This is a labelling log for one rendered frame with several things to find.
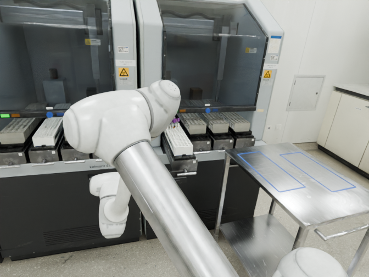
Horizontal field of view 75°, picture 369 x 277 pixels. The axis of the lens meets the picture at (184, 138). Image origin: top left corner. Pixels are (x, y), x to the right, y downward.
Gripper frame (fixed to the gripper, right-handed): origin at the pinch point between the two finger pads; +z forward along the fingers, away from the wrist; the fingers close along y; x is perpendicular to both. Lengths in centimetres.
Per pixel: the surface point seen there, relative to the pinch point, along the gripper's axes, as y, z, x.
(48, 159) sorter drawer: 27, -64, -1
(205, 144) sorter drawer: 26.5, 22.8, -3.8
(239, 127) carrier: 34, 48, -11
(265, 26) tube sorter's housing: 41, 59, -71
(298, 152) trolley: 2, 70, -7
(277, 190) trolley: -27.6, 36.0, -7.3
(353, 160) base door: 87, 233, 62
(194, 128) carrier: 34.0, 17.8, -11.5
